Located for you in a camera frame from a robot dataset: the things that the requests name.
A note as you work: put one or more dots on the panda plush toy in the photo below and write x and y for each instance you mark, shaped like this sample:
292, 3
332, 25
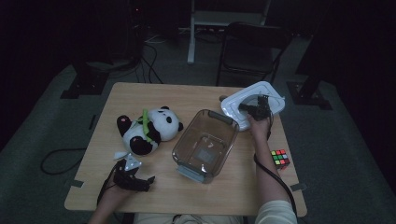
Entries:
163, 123

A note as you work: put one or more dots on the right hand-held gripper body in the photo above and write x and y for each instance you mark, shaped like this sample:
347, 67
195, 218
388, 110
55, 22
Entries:
261, 113

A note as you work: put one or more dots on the white metal stand frame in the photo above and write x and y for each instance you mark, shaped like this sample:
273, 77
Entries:
191, 46

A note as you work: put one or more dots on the person's cream sleeve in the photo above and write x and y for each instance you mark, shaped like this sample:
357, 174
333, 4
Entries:
275, 213

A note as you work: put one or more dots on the black folding chair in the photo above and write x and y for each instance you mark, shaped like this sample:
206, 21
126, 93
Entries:
249, 46

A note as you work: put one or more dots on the person's right hand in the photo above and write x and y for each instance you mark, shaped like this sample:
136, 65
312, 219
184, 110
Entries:
259, 129

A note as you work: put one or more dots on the black stand with flat base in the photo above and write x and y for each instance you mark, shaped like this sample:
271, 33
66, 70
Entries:
82, 84
308, 93

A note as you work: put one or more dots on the white plastic box lid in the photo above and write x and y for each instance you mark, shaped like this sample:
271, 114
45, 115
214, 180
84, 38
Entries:
233, 107

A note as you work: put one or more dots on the person's left hand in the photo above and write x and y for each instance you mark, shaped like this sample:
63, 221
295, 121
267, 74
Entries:
113, 196

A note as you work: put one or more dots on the clear plastic storage box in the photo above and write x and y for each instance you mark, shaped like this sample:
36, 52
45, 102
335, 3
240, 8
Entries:
202, 137

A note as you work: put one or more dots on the grey tape strip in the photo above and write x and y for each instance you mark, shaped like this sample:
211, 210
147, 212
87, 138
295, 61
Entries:
299, 187
74, 183

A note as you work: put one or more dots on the colourful puzzle cube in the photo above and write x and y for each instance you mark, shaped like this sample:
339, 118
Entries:
280, 158

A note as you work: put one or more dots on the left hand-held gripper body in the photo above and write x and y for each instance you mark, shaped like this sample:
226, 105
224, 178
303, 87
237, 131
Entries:
127, 180

